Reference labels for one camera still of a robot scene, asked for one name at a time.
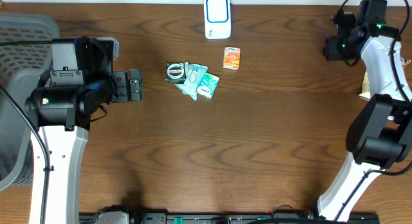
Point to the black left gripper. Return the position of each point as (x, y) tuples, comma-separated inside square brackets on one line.
[(121, 80)]

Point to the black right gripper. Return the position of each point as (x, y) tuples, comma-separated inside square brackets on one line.
[(330, 52)]

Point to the round black red tin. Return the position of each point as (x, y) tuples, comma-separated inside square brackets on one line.
[(175, 73)]

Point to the yellow wet wipes pack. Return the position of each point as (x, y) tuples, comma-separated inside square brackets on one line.
[(365, 89)]

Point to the green tissue pack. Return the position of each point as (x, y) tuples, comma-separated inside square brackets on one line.
[(194, 74)]

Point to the small green tissue packet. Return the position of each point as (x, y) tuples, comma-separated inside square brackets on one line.
[(208, 85)]

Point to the small orange box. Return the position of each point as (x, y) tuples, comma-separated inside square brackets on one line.
[(231, 58)]

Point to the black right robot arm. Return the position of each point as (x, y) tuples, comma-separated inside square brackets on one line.
[(381, 133)]

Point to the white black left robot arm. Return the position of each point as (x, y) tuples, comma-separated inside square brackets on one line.
[(61, 118)]

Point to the white barcode scanner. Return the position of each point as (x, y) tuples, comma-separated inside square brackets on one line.
[(217, 19)]

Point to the grey plastic mesh basket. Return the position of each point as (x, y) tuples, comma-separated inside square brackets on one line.
[(21, 69)]

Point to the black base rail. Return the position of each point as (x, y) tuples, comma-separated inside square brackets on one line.
[(162, 218)]

